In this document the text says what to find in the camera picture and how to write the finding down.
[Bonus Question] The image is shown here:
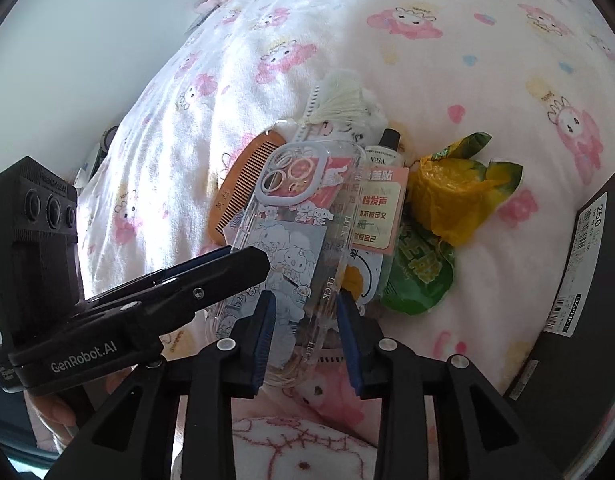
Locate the clear cartoon phone case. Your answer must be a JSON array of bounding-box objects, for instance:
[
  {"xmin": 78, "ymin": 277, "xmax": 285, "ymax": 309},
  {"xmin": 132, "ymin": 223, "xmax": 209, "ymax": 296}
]
[{"xmin": 213, "ymin": 140, "xmax": 365, "ymax": 375}]

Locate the black storage box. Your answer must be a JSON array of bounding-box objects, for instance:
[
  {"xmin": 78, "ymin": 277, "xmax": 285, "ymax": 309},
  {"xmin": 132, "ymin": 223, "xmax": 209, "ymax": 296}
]
[{"xmin": 506, "ymin": 173, "xmax": 615, "ymax": 479}]

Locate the brown wooden comb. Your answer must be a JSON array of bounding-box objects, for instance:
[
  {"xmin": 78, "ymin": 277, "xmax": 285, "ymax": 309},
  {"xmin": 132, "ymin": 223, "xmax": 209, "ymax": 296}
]
[{"xmin": 208, "ymin": 130, "xmax": 286, "ymax": 245}]

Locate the green snack packet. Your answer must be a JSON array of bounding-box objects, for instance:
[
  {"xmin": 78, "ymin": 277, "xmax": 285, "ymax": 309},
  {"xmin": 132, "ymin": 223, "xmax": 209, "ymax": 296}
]
[{"xmin": 381, "ymin": 218, "xmax": 455, "ymax": 315}]

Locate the pink sticker card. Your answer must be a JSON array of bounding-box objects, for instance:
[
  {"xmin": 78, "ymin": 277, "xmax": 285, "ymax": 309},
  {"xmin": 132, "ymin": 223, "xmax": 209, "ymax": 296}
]
[{"xmin": 352, "ymin": 166, "xmax": 409, "ymax": 255}]

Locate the yellow snack wrapper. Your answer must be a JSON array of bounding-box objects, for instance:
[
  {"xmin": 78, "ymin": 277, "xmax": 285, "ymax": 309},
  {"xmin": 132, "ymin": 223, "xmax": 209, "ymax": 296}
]
[{"xmin": 407, "ymin": 132, "xmax": 523, "ymax": 247}]

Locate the small black cap bottle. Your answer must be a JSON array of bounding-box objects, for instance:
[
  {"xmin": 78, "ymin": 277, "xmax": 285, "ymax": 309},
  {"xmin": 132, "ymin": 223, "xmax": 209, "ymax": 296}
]
[{"xmin": 365, "ymin": 128, "xmax": 405, "ymax": 167}]

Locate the white fluffy tassel charm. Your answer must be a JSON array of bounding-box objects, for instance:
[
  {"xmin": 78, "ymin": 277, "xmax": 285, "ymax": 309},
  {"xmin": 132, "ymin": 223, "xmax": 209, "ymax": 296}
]
[{"xmin": 311, "ymin": 70, "xmax": 388, "ymax": 133}]

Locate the pink cartoon blanket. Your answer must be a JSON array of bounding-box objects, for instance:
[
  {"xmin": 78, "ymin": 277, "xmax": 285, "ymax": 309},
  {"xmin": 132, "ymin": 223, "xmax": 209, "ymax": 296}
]
[{"xmin": 78, "ymin": 0, "xmax": 615, "ymax": 392}]

